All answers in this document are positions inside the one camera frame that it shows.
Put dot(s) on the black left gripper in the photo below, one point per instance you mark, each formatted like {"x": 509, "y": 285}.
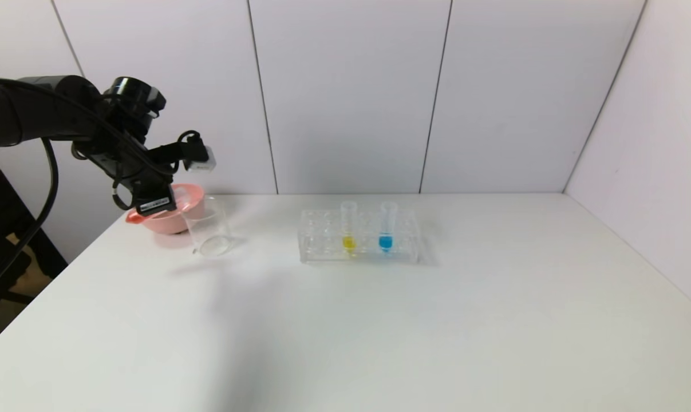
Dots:
{"x": 153, "y": 203}

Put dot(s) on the test tube with red pigment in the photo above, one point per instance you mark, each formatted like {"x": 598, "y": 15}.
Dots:
{"x": 184, "y": 197}

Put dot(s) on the test tube with blue pigment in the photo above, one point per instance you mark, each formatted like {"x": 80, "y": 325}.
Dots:
{"x": 385, "y": 242}

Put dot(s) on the clear acrylic test tube rack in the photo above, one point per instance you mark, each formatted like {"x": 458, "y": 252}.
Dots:
{"x": 322, "y": 240}

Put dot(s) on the test tube with yellow pigment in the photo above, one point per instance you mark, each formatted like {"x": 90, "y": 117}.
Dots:
{"x": 349, "y": 244}

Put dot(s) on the pink bowl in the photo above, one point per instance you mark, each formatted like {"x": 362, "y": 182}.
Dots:
{"x": 173, "y": 223}

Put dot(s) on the clear glass beaker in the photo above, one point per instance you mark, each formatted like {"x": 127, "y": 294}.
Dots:
{"x": 208, "y": 232}

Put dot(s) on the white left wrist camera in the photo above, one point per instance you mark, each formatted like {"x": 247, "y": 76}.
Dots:
{"x": 203, "y": 161}

